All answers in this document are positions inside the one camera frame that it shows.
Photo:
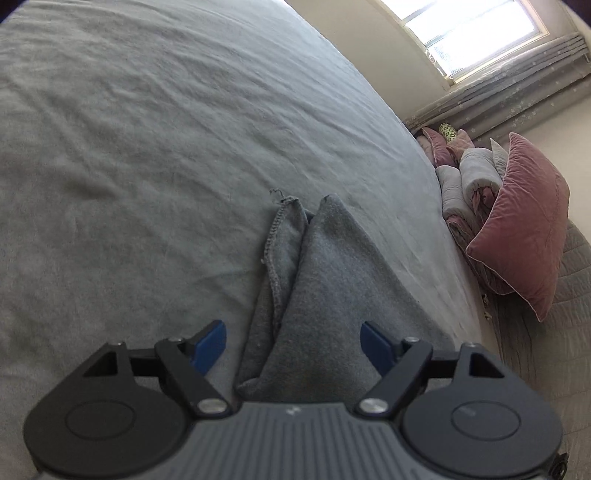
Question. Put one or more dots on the grey patterned curtain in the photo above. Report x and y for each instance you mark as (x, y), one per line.
(515, 95)

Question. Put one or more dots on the green patterned toy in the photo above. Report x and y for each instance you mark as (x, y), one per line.
(448, 132)

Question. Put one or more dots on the grey knit sweater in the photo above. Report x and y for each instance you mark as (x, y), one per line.
(324, 278)

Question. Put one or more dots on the grey bed sheet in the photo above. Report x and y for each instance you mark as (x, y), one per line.
(145, 148)

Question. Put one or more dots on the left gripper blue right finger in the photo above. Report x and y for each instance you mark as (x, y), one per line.
(385, 352)

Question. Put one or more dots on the small pink pillow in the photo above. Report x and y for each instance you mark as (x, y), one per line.
(441, 152)

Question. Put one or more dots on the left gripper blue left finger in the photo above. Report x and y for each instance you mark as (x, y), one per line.
(200, 352)

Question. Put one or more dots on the grey quilted headboard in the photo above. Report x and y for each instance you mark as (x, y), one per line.
(553, 356)

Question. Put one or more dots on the pink velvet pillow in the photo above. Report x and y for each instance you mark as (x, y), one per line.
(524, 235)

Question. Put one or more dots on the folded grey pink quilt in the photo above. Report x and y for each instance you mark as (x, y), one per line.
(469, 192)

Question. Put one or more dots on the small brown debris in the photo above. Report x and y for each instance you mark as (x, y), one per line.
(486, 307)

